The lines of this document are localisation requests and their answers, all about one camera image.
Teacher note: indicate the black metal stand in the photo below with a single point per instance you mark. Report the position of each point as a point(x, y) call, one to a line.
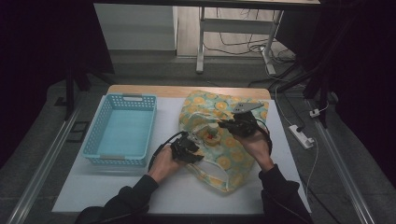
point(322, 90)
point(73, 87)

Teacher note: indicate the person's right hand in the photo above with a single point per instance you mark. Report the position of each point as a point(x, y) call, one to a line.
point(257, 149)

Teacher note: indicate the metal floor rail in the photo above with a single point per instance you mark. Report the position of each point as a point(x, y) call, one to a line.
point(342, 168)
point(43, 168)

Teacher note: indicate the person's left hand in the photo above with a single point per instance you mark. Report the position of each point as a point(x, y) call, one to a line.
point(165, 163)

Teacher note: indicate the blue plastic basket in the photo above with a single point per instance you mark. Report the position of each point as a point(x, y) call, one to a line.
point(120, 140)

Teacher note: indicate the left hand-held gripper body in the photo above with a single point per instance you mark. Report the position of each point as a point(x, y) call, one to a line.
point(180, 149)

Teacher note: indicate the black floor plate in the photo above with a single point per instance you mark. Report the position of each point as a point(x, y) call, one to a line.
point(79, 130)

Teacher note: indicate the white table mat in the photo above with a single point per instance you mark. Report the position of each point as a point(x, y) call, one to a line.
point(102, 189)

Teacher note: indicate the white cabinet panel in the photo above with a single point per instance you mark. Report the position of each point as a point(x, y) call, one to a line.
point(134, 28)

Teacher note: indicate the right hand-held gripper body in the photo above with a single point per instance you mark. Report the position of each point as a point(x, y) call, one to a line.
point(246, 123)

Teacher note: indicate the small white adapter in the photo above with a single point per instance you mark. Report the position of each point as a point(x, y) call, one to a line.
point(314, 113)

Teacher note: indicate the black plug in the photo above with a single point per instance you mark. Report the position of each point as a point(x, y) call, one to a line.
point(300, 128)

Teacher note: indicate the orange-print cloth bag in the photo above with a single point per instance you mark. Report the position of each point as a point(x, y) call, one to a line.
point(229, 152)

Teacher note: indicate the white power strip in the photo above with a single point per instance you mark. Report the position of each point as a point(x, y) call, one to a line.
point(301, 136)

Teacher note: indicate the white desk frame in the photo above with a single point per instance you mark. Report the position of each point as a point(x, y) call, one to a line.
point(236, 26)

